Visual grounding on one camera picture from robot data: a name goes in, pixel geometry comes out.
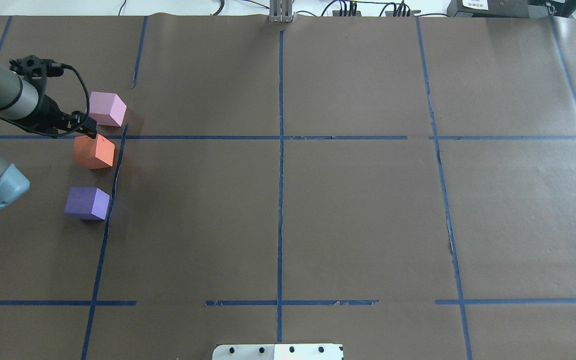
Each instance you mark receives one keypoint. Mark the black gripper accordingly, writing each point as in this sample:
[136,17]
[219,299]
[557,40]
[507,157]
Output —
[51,113]

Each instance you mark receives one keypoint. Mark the orange foam cube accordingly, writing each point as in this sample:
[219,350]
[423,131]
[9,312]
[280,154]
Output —
[93,153]

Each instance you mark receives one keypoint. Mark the light pink foam cube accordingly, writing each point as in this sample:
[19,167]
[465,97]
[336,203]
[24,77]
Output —
[107,109]

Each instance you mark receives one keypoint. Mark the dark purple foam cube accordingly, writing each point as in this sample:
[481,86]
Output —
[87,203]

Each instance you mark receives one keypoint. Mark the black desktop box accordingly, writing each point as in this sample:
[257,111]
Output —
[521,9]

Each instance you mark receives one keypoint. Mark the aluminium frame post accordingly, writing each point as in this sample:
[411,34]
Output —
[281,11]

